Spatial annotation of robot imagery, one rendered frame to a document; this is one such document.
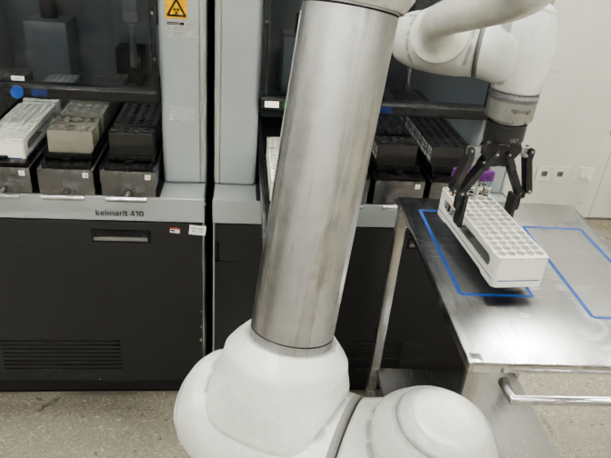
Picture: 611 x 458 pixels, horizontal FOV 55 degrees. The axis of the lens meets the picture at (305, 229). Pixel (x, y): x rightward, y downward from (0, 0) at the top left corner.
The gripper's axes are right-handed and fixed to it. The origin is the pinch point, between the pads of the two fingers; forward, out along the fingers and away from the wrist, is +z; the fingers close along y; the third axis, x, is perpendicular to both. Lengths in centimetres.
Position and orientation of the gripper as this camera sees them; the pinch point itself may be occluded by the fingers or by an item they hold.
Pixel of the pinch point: (484, 214)
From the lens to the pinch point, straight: 127.1
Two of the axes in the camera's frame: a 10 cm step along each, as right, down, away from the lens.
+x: -1.5, -4.9, 8.6
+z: -0.8, 8.7, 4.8
